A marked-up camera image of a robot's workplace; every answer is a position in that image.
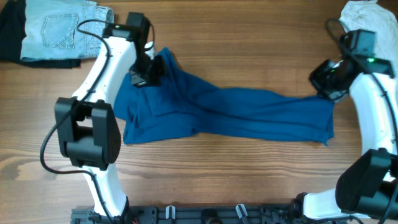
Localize light blue denim shorts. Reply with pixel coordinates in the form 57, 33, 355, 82
21, 0, 114, 62

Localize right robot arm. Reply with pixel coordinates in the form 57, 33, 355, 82
283, 29, 397, 223

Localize white t-shirt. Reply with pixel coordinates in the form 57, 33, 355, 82
339, 0, 397, 75

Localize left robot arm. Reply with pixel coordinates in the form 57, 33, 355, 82
51, 12, 166, 223

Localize dark blue polo shirt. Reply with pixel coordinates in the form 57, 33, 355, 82
113, 48, 334, 144

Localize black folded garment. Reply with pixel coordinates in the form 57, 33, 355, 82
1, 0, 81, 68

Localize left black cable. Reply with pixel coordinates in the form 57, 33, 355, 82
39, 19, 156, 223

